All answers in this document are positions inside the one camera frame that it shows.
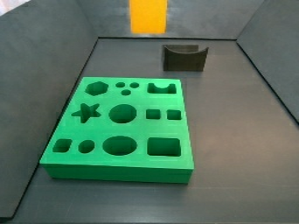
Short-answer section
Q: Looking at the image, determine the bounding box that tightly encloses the green shape sorter board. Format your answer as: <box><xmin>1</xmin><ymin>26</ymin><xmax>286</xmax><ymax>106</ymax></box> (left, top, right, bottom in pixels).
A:
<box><xmin>40</xmin><ymin>77</ymin><xmax>194</xmax><ymax>184</ymax></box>

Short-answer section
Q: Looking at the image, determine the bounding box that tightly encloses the dark grey curved block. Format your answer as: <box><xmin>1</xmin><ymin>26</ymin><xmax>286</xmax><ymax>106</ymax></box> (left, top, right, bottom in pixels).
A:
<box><xmin>163</xmin><ymin>45</ymin><xmax>210</xmax><ymax>72</ymax></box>

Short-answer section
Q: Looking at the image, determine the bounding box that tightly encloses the yellow rectangular panel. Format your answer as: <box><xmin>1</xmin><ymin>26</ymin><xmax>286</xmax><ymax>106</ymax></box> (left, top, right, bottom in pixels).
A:
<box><xmin>128</xmin><ymin>0</ymin><xmax>168</xmax><ymax>34</ymax></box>

